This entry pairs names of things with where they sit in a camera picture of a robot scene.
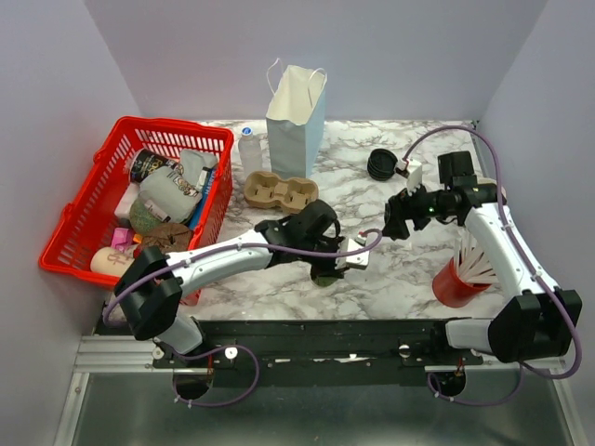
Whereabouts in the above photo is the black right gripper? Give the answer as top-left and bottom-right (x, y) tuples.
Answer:
(381, 177), (455, 239)

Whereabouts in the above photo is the green paper cup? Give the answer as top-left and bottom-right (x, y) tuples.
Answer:
(311, 275), (339, 287)

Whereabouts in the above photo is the brown pulp cup carrier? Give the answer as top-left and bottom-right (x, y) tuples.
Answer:
(244, 171), (319, 215)

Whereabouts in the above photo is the light blue paper bag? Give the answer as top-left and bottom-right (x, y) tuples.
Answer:
(266, 59), (328, 178)

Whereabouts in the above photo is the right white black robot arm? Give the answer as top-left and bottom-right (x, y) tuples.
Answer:
(382, 151), (582, 364)

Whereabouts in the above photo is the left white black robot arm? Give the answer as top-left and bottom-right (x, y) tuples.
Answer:
(114, 200), (345, 367)

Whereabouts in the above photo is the stack of black lids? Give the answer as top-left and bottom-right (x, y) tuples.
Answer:
(366, 149), (398, 181)

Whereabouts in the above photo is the red cup holder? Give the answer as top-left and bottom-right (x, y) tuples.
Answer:
(431, 259), (489, 308)

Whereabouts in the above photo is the clear plastic water bottle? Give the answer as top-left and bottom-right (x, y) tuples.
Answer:
(238, 127), (263, 177)

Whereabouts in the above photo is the blue flat package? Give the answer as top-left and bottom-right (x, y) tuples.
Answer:
(188, 166), (218, 230)

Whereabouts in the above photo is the brown round package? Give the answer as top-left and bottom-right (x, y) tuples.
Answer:
(139, 223), (193, 254)

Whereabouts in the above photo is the grey crumpled bag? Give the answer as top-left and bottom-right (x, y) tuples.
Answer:
(179, 149), (218, 184)

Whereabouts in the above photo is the grey printed pouch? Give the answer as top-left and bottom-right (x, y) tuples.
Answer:
(139, 166), (202, 223)

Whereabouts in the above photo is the green round pouch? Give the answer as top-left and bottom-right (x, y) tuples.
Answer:
(129, 198), (169, 236)

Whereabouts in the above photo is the pink small box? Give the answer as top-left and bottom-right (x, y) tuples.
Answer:
(111, 227), (135, 251)

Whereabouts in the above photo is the black snack can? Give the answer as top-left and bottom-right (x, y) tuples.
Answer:
(126, 149), (179, 184)

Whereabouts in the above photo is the beige round bun toy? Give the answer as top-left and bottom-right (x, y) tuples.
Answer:
(90, 247), (134, 277)

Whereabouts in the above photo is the red plastic basket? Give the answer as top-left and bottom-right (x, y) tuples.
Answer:
(38, 116), (234, 290)

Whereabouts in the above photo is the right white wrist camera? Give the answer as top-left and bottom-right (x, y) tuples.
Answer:
(394, 159), (423, 195)

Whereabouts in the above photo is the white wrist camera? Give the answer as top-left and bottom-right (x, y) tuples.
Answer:
(336, 235), (369, 270)
(394, 159), (423, 195)

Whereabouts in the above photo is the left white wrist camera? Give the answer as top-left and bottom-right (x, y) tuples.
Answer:
(336, 235), (369, 270)

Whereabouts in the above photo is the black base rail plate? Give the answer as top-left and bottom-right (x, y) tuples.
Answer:
(150, 320), (495, 400)

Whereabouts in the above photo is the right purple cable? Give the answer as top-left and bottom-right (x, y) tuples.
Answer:
(402, 125), (583, 406)

